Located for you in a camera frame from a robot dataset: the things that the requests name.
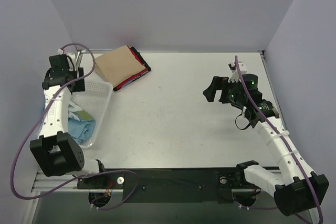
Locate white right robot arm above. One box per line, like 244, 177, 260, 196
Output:
203, 73, 329, 216

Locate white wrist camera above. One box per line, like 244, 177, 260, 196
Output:
228, 61, 247, 83
74, 50, 83, 71

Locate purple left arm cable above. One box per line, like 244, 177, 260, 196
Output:
11, 43, 139, 211

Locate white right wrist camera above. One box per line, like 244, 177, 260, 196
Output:
228, 61, 247, 83

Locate aluminium front rail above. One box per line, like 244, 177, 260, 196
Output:
31, 170, 90, 193

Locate light blue t shirt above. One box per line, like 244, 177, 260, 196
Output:
37, 99, 96, 144

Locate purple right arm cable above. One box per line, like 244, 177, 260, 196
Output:
235, 55, 324, 224

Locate black folded t shirt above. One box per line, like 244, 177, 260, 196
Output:
113, 46, 152, 91

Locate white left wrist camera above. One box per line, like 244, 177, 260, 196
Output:
74, 50, 83, 71

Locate red folded t shirt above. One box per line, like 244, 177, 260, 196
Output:
113, 47, 152, 91

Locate white perforated plastic basket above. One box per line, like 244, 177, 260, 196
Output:
39, 81, 114, 150

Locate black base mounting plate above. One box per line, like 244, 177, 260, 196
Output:
77, 167, 261, 206

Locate beige folded t shirt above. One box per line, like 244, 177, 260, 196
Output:
94, 45, 130, 86

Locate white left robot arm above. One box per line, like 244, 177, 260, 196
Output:
29, 54, 108, 188

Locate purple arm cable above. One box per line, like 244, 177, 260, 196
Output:
11, 43, 139, 211
235, 55, 324, 224

